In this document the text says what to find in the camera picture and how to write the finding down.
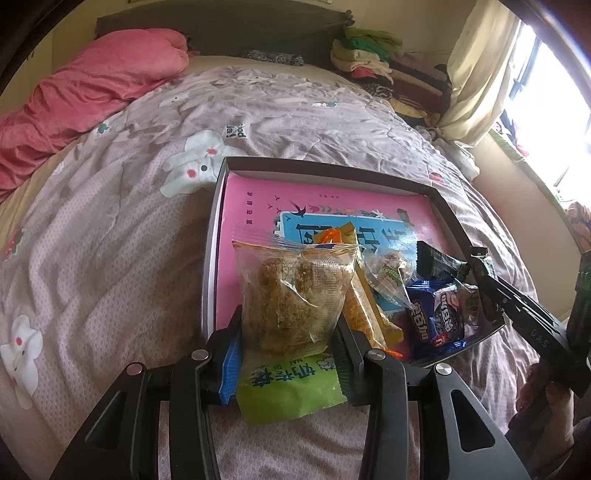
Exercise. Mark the white crumpled cloth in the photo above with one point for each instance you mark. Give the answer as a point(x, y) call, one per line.
point(466, 161)

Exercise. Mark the pink book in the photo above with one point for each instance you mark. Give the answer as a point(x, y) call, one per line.
point(258, 207)

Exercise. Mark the window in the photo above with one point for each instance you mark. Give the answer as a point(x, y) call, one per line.
point(554, 115)

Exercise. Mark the dark shallow cardboard box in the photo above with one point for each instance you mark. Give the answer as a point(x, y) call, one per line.
point(323, 168)

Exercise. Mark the yellow snack packet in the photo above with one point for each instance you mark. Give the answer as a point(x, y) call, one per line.
point(390, 325)

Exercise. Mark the dark patterned cloth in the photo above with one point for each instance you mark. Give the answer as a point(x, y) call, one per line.
point(277, 57)

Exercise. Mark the clear green label candy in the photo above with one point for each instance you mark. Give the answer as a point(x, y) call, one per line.
point(468, 302)

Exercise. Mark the clear pastry packet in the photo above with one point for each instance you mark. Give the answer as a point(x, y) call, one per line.
point(286, 295)

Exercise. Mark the beige bed sheet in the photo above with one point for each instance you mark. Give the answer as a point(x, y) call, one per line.
point(207, 62)

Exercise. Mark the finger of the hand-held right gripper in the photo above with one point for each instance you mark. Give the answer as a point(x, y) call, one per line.
point(498, 309)
point(510, 297)

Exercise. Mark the orange snack packet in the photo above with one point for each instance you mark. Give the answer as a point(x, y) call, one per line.
point(364, 314)

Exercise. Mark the cream curtain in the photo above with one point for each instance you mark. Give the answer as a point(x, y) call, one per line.
point(480, 69)

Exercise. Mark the dark headboard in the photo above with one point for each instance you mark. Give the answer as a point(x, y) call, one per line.
point(231, 27)

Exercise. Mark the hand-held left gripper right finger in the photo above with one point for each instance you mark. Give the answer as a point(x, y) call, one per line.
point(345, 369)

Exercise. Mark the person's right hand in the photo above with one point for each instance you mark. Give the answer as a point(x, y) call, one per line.
point(554, 401)

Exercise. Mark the pile of folded clothes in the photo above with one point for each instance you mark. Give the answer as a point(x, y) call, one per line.
point(397, 69)

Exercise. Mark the orange patterned cloth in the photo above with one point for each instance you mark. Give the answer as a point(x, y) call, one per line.
point(581, 226)

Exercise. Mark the clear red candy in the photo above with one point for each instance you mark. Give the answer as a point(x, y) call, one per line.
point(390, 272)

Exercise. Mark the pink duvet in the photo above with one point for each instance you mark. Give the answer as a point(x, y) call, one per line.
point(92, 78)

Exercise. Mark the black snack packet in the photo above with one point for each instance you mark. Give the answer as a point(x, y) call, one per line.
point(436, 261)

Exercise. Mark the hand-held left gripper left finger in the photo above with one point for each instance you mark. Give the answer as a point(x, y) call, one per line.
point(231, 369)

